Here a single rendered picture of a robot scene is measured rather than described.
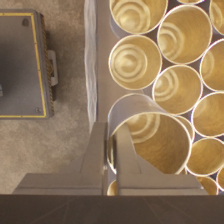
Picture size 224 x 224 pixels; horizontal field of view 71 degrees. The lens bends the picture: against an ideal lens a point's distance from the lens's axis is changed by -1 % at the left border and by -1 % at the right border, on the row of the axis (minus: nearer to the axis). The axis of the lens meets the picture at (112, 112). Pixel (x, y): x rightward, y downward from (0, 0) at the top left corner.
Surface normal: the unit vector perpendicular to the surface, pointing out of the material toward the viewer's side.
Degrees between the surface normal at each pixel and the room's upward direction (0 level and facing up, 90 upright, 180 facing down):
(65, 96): 0
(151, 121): 2
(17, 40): 0
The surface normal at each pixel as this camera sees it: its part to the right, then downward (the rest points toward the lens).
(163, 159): -0.66, -0.72
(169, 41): 0.01, 0.29
